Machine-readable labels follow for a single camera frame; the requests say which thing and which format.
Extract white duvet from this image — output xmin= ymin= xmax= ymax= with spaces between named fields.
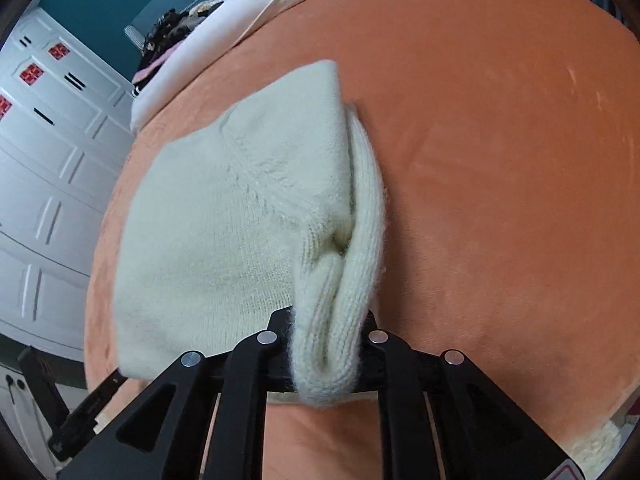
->
xmin=130 ymin=0 xmax=331 ymax=133

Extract cream knit cardigan red buttons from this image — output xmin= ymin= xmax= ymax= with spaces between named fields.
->
xmin=111 ymin=59 xmax=387 ymax=407

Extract cream shaggy rug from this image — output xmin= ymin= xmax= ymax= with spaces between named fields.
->
xmin=570 ymin=417 xmax=632 ymax=468

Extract orange plush blanket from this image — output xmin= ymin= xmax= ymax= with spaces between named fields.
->
xmin=82 ymin=0 xmax=640 ymax=480

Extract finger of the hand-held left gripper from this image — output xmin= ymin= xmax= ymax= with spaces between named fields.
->
xmin=47 ymin=367 xmax=123 ymax=460

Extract pile of dark clothes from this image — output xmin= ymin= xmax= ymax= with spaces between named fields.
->
xmin=132 ymin=0 xmax=226 ymax=96

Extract white panelled wardrobe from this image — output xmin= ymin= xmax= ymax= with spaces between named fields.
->
xmin=0 ymin=7 xmax=138 ymax=361

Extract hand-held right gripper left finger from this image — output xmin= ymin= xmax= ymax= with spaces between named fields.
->
xmin=57 ymin=307 xmax=297 ymax=480

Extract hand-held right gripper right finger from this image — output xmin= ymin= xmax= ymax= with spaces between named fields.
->
xmin=356 ymin=310 xmax=588 ymax=480

